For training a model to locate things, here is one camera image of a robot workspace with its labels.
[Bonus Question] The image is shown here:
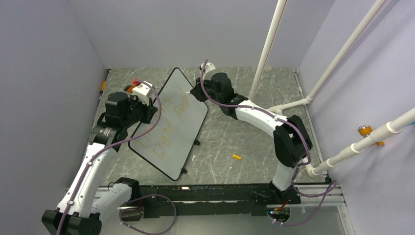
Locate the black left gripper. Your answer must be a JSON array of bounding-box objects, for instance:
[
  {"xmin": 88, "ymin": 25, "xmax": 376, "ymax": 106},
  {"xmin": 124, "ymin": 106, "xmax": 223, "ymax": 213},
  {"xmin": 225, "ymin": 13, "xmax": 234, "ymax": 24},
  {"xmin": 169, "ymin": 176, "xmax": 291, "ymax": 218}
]
[{"xmin": 123, "ymin": 94, "xmax": 158, "ymax": 128}]

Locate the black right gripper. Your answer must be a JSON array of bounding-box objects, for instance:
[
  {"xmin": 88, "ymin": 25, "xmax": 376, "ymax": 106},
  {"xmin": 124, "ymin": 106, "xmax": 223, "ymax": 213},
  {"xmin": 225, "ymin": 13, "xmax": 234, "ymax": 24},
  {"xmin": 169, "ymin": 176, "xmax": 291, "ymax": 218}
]
[{"xmin": 190, "ymin": 75, "xmax": 222, "ymax": 104}]

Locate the white whiteboard black frame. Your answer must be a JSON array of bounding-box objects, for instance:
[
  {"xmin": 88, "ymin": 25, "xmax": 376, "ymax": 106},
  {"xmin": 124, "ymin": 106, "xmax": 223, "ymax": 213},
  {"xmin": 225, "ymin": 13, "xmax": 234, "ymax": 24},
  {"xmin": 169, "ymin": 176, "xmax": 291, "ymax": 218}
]
[{"xmin": 128, "ymin": 68, "xmax": 208, "ymax": 181}]

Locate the yellow marker cap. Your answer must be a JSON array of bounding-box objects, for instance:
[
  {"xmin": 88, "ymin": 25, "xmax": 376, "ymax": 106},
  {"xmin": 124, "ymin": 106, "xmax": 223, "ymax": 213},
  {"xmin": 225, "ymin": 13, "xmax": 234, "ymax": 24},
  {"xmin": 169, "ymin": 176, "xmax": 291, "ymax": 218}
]
[{"xmin": 232, "ymin": 154, "xmax": 242, "ymax": 161}]

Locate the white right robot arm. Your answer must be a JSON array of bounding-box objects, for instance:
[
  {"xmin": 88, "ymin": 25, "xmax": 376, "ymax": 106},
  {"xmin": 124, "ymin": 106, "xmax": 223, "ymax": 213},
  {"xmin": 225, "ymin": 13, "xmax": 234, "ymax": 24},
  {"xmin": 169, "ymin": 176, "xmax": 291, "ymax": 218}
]
[{"xmin": 189, "ymin": 72, "xmax": 313, "ymax": 203}]

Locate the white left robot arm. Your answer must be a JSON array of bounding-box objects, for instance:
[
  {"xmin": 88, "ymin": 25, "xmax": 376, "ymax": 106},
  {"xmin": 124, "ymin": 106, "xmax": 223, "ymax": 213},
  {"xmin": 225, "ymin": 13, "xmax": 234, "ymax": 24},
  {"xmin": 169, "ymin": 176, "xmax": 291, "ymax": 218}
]
[{"xmin": 42, "ymin": 88, "xmax": 158, "ymax": 235}]

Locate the orange hex key set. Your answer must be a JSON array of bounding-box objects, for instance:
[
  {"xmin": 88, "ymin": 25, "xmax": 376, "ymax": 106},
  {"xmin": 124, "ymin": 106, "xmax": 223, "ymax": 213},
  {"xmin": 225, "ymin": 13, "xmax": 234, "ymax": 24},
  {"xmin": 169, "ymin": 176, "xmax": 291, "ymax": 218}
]
[{"xmin": 124, "ymin": 85, "xmax": 134, "ymax": 93}]

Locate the orange-black screwdriver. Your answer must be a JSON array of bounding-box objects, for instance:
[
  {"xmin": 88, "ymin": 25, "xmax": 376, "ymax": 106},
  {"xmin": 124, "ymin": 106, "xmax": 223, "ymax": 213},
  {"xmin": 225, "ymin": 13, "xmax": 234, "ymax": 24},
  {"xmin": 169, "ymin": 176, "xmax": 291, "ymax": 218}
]
[{"xmin": 100, "ymin": 81, "xmax": 106, "ymax": 94}]

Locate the orange clamp on pipe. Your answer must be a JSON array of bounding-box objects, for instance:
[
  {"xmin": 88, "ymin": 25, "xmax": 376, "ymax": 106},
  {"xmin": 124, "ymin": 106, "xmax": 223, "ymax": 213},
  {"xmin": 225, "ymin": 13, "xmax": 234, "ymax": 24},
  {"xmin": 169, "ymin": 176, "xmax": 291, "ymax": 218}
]
[{"xmin": 357, "ymin": 125, "xmax": 385, "ymax": 146}]

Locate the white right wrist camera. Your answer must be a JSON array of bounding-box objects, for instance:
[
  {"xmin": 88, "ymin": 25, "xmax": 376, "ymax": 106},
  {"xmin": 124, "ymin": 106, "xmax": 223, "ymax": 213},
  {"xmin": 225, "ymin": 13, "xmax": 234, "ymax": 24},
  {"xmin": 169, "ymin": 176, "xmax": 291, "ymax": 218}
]
[{"xmin": 199, "ymin": 62, "xmax": 216, "ymax": 80}]

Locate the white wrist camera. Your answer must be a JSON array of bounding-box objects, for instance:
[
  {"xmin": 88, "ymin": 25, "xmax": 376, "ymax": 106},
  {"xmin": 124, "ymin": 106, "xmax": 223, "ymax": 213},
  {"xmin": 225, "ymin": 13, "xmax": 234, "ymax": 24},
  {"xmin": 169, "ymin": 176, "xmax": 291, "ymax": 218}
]
[
  {"xmin": 132, "ymin": 79, "xmax": 154, "ymax": 105},
  {"xmin": 199, "ymin": 62, "xmax": 216, "ymax": 80}
]

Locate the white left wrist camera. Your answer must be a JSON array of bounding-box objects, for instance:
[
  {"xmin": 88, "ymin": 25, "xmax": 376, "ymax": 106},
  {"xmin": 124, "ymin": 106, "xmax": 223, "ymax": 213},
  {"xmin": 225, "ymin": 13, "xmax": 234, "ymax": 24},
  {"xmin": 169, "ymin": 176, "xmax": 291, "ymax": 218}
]
[{"xmin": 132, "ymin": 79, "xmax": 154, "ymax": 105}]

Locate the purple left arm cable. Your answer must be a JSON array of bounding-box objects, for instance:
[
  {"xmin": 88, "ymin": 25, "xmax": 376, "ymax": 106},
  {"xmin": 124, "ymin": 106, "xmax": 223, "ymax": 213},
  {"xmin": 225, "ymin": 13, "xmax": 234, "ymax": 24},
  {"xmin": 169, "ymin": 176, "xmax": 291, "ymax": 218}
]
[{"xmin": 55, "ymin": 81, "xmax": 177, "ymax": 235}]

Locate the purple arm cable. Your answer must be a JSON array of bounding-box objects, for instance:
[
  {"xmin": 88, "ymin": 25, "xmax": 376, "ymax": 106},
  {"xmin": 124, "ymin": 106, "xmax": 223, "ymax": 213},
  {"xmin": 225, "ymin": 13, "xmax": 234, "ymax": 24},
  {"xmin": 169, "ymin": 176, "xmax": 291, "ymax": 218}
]
[
  {"xmin": 199, "ymin": 60, "xmax": 340, "ymax": 227},
  {"xmin": 55, "ymin": 81, "xmax": 177, "ymax": 235}
]

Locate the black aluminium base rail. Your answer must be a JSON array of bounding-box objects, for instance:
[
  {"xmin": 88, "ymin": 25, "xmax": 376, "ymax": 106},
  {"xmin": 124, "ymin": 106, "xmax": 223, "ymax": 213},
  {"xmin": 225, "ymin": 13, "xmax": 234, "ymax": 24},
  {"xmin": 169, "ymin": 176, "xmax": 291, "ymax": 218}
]
[{"xmin": 60, "ymin": 183, "xmax": 345, "ymax": 218}]

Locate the white PVC pipe frame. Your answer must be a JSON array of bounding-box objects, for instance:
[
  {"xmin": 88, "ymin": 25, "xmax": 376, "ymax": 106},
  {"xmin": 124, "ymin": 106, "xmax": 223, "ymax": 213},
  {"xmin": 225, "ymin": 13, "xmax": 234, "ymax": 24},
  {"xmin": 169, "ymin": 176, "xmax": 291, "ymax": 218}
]
[{"xmin": 248, "ymin": 0, "xmax": 388, "ymax": 114}]

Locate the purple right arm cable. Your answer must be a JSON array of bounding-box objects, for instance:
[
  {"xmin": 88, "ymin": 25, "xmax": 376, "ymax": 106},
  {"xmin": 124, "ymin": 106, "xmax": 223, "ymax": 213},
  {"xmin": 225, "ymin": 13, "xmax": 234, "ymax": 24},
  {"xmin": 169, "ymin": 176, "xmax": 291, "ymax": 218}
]
[{"xmin": 199, "ymin": 60, "xmax": 340, "ymax": 227}]

